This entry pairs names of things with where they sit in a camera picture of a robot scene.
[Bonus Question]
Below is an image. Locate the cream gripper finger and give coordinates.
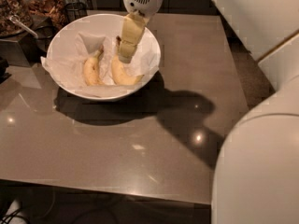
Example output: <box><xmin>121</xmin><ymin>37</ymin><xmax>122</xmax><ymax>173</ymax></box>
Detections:
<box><xmin>119</xmin><ymin>12</ymin><xmax>149</xmax><ymax>63</ymax></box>

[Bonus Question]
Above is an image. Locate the tray of brown snacks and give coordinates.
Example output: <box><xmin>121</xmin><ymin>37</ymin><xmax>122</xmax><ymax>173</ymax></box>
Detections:
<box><xmin>26</xmin><ymin>0</ymin><xmax>68</xmax><ymax>29</ymax></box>

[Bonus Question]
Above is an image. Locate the dark counter box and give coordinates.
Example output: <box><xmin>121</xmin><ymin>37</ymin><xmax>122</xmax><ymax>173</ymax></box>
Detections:
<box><xmin>0</xmin><ymin>36</ymin><xmax>40</xmax><ymax>67</ymax></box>

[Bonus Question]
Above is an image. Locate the black wire basket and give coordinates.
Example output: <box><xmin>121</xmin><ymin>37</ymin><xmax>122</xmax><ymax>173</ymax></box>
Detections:
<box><xmin>64</xmin><ymin>2</ymin><xmax>87</xmax><ymax>22</ymax></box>

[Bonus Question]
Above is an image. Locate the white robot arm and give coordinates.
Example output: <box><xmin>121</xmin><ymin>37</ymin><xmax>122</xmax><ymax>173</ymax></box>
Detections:
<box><xmin>211</xmin><ymin>0</ymin><xmax>299</xmax><ymax>224</ymax></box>

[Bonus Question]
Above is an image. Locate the white bowl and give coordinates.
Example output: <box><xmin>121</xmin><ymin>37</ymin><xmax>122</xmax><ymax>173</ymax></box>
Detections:
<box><xmin>42</xmin><ymin>14</ymin><xmax>161</xmax><ymax>101</ymax></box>

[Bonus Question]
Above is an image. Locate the metal scoop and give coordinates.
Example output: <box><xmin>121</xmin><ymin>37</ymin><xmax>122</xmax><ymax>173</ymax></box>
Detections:
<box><xmin>9</xmin><ymin>15</ymin><xmax>38</xmax><ymax>38</ymax></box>

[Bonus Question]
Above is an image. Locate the white paper liner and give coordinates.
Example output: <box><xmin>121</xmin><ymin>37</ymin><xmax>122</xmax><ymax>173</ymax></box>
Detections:
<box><xmin>41</xmin><ymin>30</ymin><xmax>161</xmax><ymax>101</ymax></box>

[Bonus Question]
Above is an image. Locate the glass jar of snacks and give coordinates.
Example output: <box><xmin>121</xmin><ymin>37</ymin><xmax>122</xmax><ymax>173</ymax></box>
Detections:
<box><xmin>0</xmin><ymin>0</ymin><xmax>33</xmax><ymax>37</ymax></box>

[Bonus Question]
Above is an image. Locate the yellow banana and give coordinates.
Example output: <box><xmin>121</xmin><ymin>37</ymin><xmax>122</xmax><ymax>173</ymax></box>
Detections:
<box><xmin>83</xmin><ymin>46</ymin><xmax>104</xmax><ymax>86</ymax></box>
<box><xmin>111</xmin><ymin>36</ymin><xmax>143</xmax><ymax>85</ymax></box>

